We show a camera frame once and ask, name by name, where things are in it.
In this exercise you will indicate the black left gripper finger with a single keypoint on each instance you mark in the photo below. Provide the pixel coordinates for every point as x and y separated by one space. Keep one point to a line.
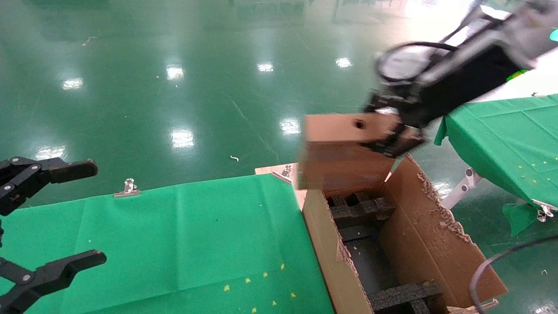
65 170
56 272

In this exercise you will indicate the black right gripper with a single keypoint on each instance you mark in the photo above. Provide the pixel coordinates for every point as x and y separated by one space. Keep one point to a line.
462 83

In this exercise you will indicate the small brown cardboard box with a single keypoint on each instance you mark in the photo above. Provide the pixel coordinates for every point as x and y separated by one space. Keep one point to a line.
340 157

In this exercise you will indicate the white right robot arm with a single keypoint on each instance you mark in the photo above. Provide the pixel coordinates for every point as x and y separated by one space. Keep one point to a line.
540 26

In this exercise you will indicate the large open cardboard carton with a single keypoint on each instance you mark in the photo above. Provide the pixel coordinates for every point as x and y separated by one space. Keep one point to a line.
436 244

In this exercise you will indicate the silver metal binder clip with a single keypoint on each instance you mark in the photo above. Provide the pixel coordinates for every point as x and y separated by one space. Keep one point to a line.
284 173
127 189
542 211

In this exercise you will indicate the black foam cross insert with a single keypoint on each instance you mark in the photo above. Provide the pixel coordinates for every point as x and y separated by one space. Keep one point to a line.
362 209
401 294

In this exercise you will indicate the white slanted table leg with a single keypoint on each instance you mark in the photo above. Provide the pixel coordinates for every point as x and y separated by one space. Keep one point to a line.
460 189

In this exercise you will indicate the green neighbour tablecloth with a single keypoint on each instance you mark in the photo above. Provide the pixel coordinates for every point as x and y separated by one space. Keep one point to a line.
501 139

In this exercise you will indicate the green work tablecloth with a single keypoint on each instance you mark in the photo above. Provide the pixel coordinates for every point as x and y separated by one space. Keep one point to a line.
174 244

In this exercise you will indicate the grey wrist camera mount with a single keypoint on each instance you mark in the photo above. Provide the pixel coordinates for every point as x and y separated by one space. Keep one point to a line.
409 63

